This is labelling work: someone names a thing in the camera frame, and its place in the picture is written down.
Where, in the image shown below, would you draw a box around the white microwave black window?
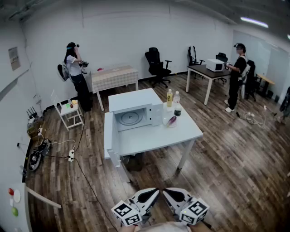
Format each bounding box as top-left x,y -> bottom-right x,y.
205,58 -> 225,73

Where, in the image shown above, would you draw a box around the dark top table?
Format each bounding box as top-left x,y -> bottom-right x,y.
185,64 -> 232,106

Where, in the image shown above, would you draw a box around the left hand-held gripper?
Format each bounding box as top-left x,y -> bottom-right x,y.
111,188 -> 160,227

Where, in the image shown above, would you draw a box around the brown cardboard box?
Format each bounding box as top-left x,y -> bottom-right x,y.
27,116 -> 45,141

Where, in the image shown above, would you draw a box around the person's beige trousers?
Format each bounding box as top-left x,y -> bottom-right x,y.
135,222 -> 191,232

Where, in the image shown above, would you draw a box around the white round plate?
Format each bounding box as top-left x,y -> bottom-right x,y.
162,117 -> 178,128

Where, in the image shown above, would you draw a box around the spare gripper device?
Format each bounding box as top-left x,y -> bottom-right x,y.
39,138 -> 52,156
28,149 -> 44,172

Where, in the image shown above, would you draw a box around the black office chair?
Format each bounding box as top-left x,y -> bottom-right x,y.
145,47 -> 172,88
215,52 -> 228,84
187,46 -> 206,80

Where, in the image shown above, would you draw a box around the ceiling light tube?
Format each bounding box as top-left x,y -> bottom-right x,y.
240,17 -> 269,29

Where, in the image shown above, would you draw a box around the wooden top desk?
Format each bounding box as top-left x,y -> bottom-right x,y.
256,73 -> 276,98

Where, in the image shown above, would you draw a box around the wall notice paper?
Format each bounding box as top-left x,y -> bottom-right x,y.
8,47 -> 21,71

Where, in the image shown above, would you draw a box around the yellow drink bottle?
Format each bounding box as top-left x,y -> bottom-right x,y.
166,89 -> 174,108

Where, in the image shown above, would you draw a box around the pale wooden plank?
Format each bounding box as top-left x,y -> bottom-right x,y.
26,186 -> 62,209

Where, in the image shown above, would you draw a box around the black cable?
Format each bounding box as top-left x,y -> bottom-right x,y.
45,108 -> 118,232

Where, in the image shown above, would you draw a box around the black router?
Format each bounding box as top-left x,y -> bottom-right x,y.
26,106 -> 38,121

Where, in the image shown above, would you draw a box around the black bag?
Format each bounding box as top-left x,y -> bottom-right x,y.
123,153 -> 145,172

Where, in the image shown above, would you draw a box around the white side table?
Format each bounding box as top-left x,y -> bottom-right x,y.
50,89 -> 84,131

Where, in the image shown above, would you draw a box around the checkered cloth table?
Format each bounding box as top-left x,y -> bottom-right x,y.
90,65 -> 139,111

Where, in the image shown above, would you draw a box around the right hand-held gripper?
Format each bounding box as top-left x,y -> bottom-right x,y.
163,187 -> 209,226

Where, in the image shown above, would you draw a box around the white square table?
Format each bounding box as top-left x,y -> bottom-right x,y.
104,102 -> 204,183

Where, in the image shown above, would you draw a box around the white floor cable bundle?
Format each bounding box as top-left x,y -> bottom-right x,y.
243,105 -> 272,130

